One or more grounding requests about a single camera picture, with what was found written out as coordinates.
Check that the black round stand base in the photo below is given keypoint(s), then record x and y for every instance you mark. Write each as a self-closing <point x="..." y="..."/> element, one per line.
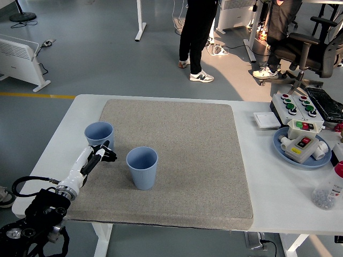
<point x="22" y="16"/>

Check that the white pipe fitting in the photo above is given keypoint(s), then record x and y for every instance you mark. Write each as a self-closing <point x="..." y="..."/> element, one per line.
<point x="284" y="143"/>
<point x="321" y="150"/>

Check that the white panel heater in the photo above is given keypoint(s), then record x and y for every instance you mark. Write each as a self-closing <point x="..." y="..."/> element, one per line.
<point x="233" y="16"/>
<point x="18" y="61"/>

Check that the white green-red button switch box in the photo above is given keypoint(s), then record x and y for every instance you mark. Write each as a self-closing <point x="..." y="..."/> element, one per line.
<point x="293" y="129"/>

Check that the white table leg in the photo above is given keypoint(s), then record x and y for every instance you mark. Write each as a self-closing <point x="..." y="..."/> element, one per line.
<point x="103" y="241"/>

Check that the seated person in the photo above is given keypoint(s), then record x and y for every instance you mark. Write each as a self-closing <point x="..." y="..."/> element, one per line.
<point x="278" y="24"/>

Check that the blue ribbed plastic cup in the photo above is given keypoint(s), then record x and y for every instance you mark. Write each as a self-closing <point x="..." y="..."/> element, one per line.
<point x="143" y="175"/>
<point x="97" y="132"/>

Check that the white four-button control box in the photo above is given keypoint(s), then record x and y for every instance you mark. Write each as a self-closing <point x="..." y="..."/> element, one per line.
<point x="281" y="111"/>
<point x="300" y="105"/>

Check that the black office chair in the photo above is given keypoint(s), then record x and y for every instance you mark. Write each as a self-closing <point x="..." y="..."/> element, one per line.
<point x="308" y="53"/>

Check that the white desk leg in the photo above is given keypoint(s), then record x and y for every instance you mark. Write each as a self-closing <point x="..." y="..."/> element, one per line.
<point x="253" y="40"/>
<point x="140" y="24"/>

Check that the grey red-black button switch box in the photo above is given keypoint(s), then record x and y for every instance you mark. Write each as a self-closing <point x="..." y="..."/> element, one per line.
<point x="301" y="152"/>

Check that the floor power socket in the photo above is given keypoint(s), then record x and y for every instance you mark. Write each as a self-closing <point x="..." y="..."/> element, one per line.
<point x="48" y="42"/>

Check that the standing person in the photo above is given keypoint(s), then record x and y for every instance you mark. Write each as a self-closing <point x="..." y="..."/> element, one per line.
<point x="194" y="34"/>

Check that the white wall switch plate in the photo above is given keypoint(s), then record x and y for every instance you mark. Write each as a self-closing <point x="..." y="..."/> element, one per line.
<point x="266" y="119"/>

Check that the grey power strip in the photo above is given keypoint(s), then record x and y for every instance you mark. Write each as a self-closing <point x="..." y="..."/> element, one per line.
<point x="253" y="241"/>

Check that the blue round plate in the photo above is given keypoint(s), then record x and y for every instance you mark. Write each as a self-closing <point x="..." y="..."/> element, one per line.
<point x="278" y="150"/>

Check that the grey-brown table mat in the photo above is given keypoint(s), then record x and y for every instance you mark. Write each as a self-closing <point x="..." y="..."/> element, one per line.
<point x="187" y="160"/>

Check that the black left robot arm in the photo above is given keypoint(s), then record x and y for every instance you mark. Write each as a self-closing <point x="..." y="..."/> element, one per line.
<point x="45" y="206"/>

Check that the clear bottle with red cap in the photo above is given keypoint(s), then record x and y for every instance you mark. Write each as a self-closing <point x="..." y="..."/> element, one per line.
<point x="329" y="190"/>

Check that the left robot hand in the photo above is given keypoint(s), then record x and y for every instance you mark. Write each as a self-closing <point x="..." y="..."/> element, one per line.
<point x="77" y="167"/>

